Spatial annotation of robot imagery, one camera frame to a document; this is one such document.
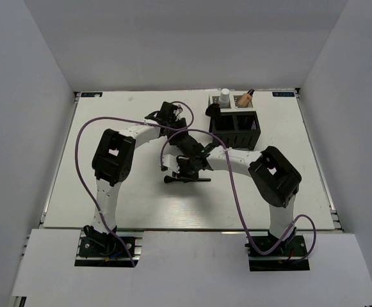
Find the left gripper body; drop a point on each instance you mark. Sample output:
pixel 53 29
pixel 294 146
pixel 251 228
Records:
pixel 178 126

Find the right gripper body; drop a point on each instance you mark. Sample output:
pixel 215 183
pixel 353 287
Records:
pixel 187 164

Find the black round makeup brush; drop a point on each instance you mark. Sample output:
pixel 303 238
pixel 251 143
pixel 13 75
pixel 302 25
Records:
pixel 171 179

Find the black fan makeup brush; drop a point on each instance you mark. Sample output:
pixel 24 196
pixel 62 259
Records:
pixel 213 111

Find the white jar cap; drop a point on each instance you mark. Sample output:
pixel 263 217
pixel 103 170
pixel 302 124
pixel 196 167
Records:
pixel 224 94

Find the foundation bottle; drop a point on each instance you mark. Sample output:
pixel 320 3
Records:
pixel 245 100

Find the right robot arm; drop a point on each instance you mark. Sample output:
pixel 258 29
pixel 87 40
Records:
pixel 275 178

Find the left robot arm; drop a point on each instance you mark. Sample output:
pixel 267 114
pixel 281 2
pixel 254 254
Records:
pixel 113 160

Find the white table board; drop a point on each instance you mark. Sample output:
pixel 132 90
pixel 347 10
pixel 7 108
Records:
pixel 145 202

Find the black metal organizer rack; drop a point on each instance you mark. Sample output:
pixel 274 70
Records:
pixel 239 130

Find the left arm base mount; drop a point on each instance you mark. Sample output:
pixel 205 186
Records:
pixel 90 254

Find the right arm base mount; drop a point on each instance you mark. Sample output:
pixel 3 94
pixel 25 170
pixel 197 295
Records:
pixel 282 259

